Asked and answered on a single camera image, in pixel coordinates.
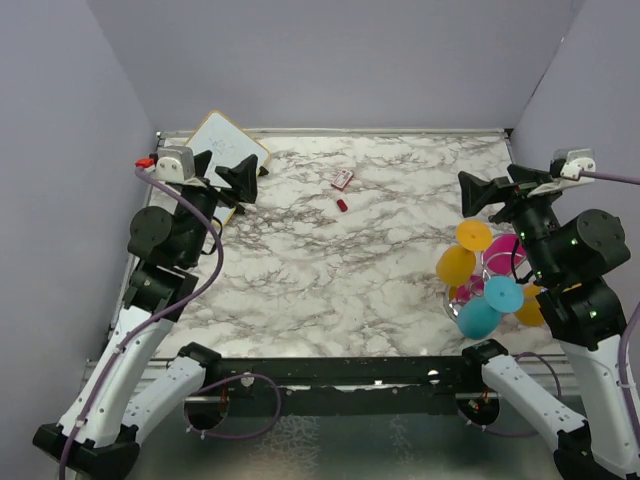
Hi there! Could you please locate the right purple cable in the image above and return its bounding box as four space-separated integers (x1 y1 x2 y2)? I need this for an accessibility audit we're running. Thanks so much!
577 169 640 187

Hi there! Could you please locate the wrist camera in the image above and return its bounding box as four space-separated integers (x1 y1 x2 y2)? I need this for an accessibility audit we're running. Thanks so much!
549 148 596 180
135 146 196 184

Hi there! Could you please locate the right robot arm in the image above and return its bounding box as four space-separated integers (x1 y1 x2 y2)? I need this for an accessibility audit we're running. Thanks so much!
458 160 639 479

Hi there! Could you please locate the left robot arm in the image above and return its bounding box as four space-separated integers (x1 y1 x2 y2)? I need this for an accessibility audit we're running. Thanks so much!
33 147 227 479

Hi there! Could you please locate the chrome wine glass rack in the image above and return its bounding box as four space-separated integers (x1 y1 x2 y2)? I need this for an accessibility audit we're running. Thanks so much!
443 234 536 321

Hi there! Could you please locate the pink wine glass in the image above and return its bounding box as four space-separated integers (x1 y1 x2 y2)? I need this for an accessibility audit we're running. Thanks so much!
452 232 529 306

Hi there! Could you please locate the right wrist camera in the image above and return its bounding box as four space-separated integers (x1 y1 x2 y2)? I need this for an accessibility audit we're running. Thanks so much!
549 148 596 180

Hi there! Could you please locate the white dry-erase board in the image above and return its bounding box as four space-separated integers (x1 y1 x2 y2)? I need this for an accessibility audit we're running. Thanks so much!
186 111 270 225

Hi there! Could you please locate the small red cap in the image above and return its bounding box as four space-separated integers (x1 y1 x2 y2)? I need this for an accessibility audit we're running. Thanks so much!
336 199 348 212

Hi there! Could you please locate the red white small card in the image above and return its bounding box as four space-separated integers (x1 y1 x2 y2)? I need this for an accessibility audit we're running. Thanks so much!
331 169 354 191

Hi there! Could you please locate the blue wine glass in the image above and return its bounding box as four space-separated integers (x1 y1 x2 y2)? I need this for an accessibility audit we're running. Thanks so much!
456 276 524 340

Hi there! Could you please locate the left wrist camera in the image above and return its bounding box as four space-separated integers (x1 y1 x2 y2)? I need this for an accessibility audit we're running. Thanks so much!
135 146 196 184

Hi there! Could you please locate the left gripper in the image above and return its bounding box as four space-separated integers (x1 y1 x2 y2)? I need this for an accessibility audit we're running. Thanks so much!
174 149 256 266

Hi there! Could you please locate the orange wine glass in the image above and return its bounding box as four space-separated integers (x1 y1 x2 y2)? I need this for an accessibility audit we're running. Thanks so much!
436 220 493 287
514 285 545 327

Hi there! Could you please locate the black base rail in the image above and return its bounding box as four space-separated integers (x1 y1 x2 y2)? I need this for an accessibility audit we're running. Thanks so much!
169 342 521 419

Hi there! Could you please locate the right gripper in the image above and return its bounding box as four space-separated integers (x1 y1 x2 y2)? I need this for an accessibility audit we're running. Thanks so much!
459 162 564 279

